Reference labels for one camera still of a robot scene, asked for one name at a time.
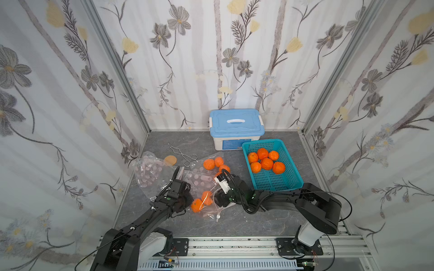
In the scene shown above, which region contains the aluminium mounting rail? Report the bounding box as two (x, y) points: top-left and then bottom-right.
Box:
(139, 233), (379, 271)

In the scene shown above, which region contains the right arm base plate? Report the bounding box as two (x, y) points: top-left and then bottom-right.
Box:
(275, 238), (323, 257)

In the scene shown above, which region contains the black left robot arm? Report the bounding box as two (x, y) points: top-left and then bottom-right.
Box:
(90, 167), (193, 271)

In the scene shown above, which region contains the white slotted cable duct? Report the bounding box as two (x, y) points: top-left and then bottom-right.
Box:
(137, 259), (304, 271)

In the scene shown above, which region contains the clear zip-top bag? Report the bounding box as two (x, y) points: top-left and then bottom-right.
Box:
(184, 151), (228, 221)
(133, 151), (175, 201)

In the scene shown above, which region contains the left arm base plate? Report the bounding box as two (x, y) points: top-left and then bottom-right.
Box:
(167, 238), (189, 257)

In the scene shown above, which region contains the round cork coaster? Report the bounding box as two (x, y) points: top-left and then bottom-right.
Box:
(164, 155), (177, 166)

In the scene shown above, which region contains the blue lidded storage box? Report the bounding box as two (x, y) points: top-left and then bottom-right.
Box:
(209, 108), (265, 151)

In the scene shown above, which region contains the teal plastic basket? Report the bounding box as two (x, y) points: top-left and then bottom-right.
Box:
(242, 139), (304, 192)

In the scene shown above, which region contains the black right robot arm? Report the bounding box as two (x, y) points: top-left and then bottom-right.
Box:
(214, 169), (342, 247)

